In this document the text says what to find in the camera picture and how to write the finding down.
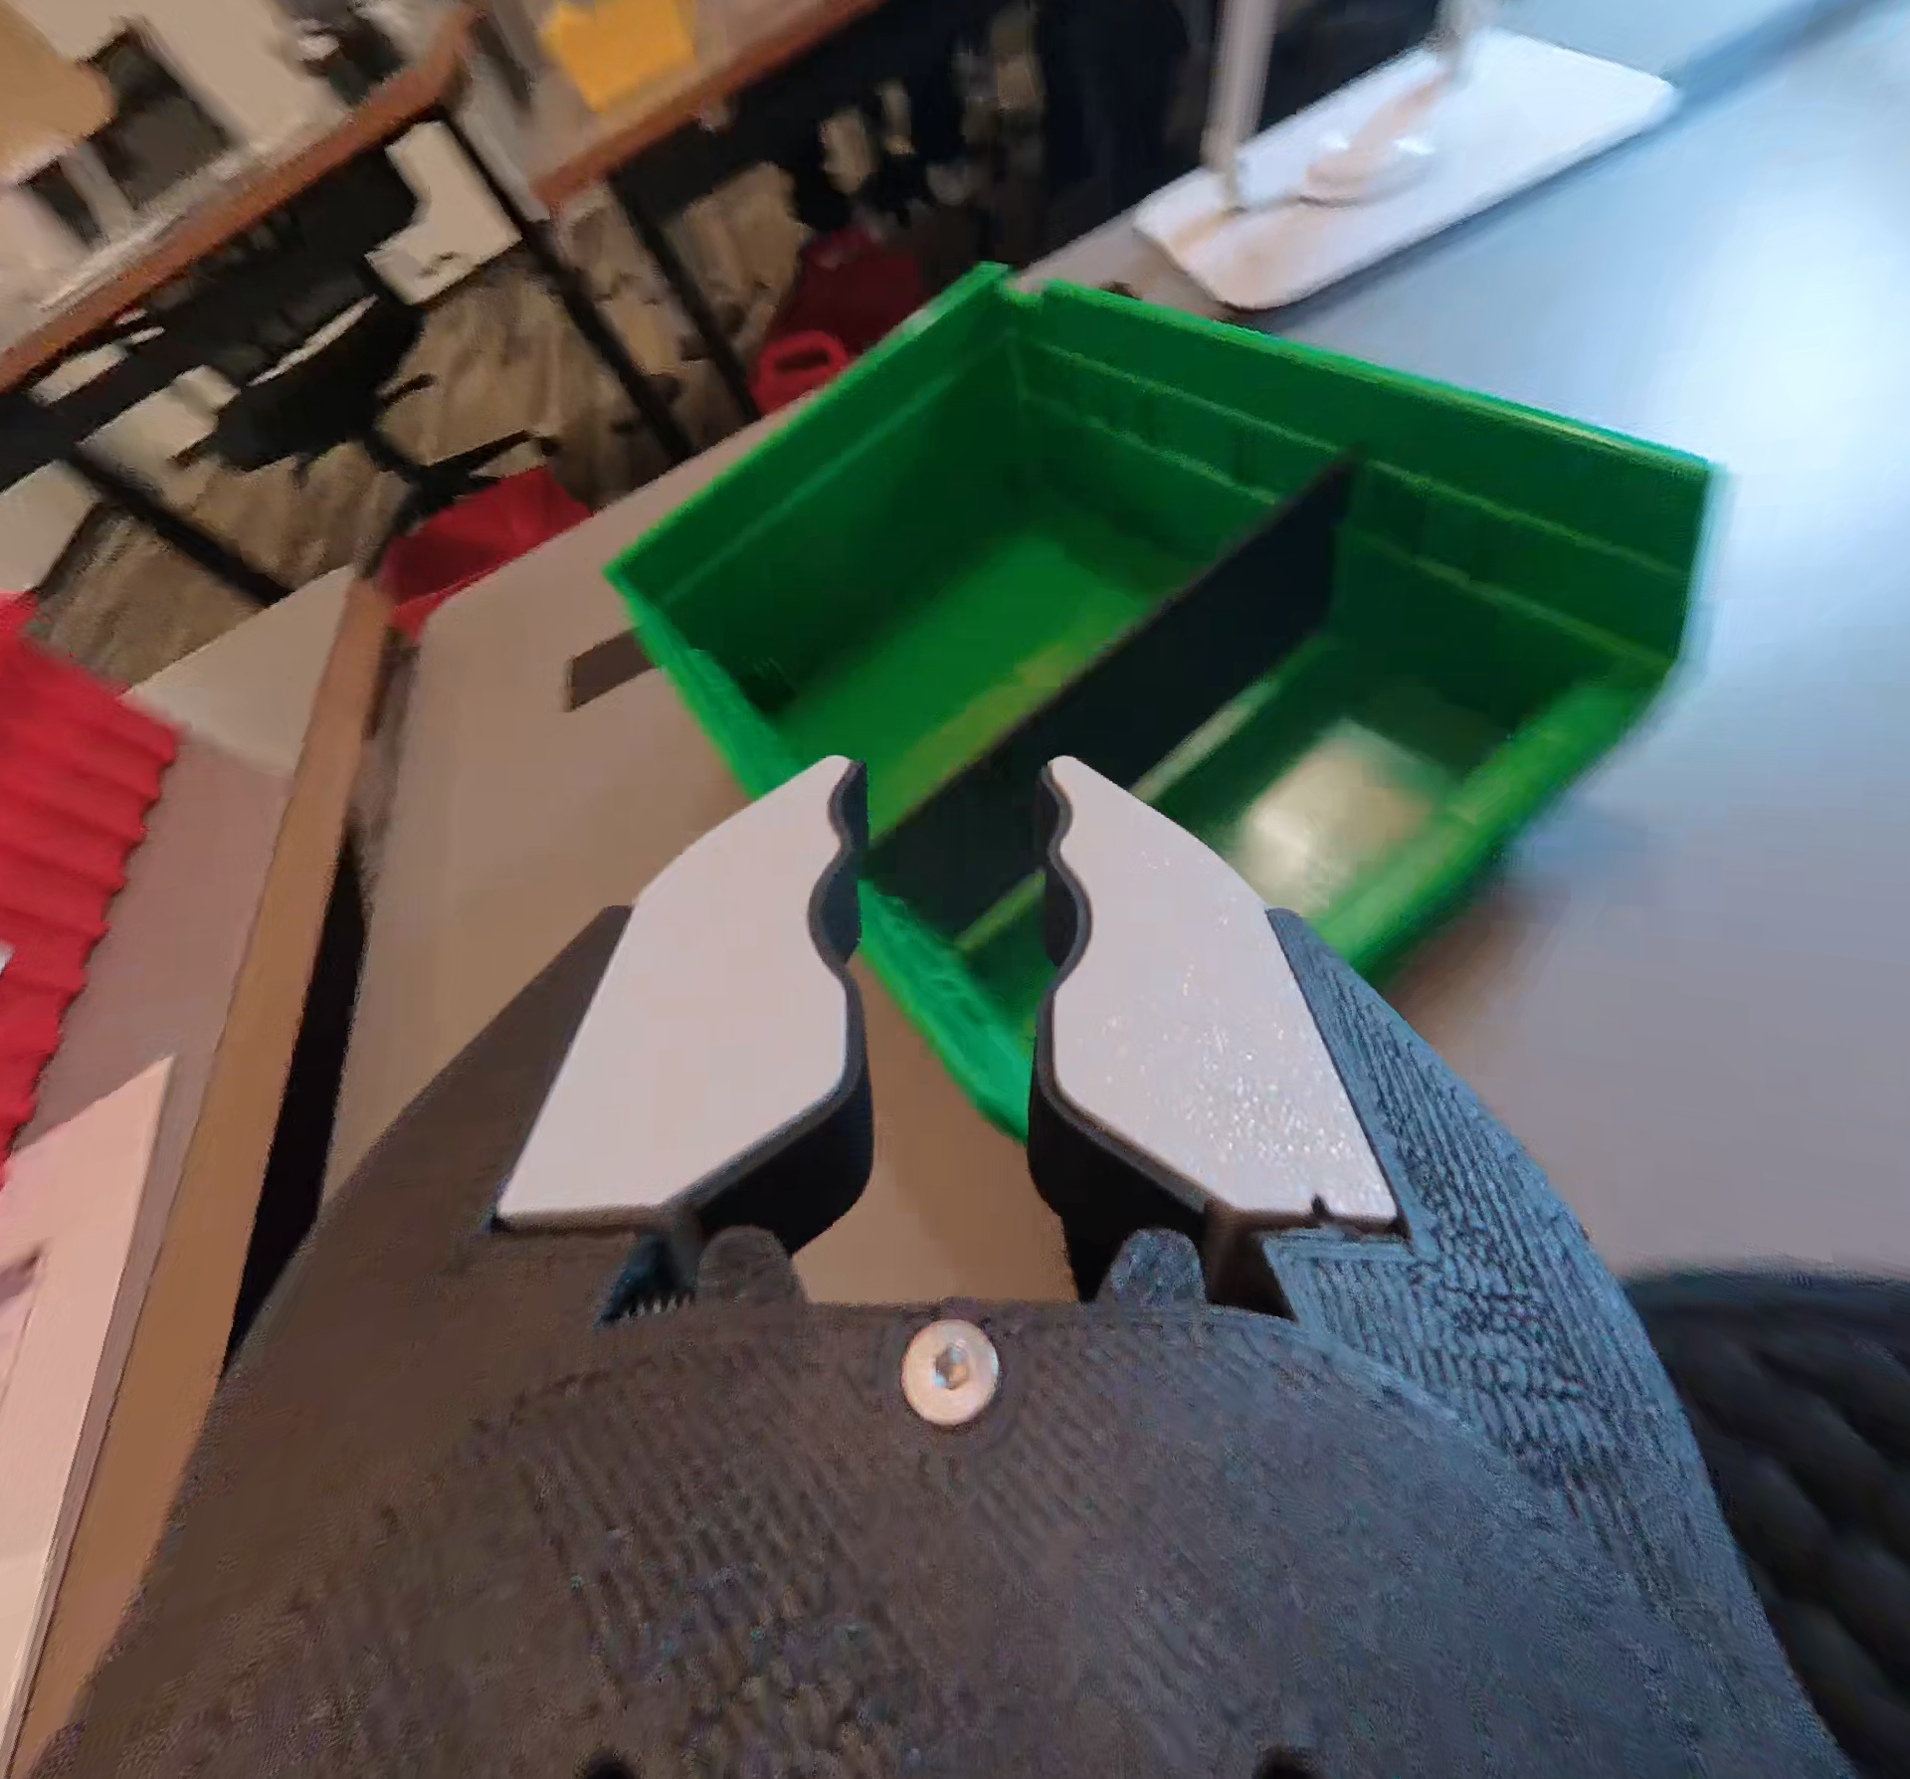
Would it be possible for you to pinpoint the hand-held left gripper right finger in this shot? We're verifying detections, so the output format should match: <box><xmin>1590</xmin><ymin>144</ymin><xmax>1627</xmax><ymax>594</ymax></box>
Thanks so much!
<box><xmin>1027</xmin><ymin>756</ymin><xmax>1402</xmax><ymax>1278</ymax></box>

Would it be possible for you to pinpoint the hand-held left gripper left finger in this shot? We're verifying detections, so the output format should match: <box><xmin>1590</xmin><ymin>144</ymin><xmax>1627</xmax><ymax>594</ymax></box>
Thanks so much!
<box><xmin>491</xmin><ymin>756</ymin><xmax>877</xmax><ymax>1255</ymax></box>

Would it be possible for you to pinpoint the green plastic bin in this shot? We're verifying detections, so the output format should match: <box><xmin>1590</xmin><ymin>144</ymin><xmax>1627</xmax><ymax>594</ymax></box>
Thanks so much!
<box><xmin>605</xmin><ymin>261</ymin><xmax>1716</xmax><ymax>1143</ymax></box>

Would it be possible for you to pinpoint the red plastic bin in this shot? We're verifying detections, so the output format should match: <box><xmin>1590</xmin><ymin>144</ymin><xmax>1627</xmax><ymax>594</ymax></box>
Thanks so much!
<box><xmin>0</xmin><ymin>593</ymin><xmax>180</xmax><ymax>1185</ymax></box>

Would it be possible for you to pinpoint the white paper sheet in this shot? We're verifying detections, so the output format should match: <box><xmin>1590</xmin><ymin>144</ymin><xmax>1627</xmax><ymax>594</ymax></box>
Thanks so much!
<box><xmin>0</xmin><ymin>1055</ymin><xmax>178</xmax><ymax>1708</ymax></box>

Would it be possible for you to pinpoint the black office chair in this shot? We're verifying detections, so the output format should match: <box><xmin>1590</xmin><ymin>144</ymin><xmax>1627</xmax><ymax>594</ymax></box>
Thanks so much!
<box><xmin>175</xmin><ymin>299</ymin><xmax>542</xmax><ymax>514</ymax></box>

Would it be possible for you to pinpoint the black textured pad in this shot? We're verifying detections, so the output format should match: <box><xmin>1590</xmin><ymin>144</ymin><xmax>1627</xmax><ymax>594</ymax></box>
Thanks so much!
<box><xmin>1623</xmin><ymin>1270</ymin><xmax>1910</xmax><ymax>1779</ymax></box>

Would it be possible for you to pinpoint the wooden document stand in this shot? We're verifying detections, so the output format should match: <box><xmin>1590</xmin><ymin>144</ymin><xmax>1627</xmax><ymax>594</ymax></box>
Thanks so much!
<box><xmin>1027</xmin><ymin>0</ymin><xmax>1682</xmax><ymax>313</ymax></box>

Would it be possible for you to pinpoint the wooden edged table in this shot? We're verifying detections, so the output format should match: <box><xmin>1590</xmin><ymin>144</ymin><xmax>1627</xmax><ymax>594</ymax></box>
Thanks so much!
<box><xmin>528</xmin><ymin>0</ymin><xmax>1046</xmax><ymax>426</ymax></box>
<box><xmin>0</xmin><ymin>6</ymin><xmax>753</xmax><ymax>606</ymax></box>

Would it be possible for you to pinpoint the yellow box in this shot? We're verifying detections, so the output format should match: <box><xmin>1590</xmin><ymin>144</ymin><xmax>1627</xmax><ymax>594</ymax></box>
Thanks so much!
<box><xmin>536</xmin><ymin>0</ymin><xmax>706</xmax><ymax>120</ymax></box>

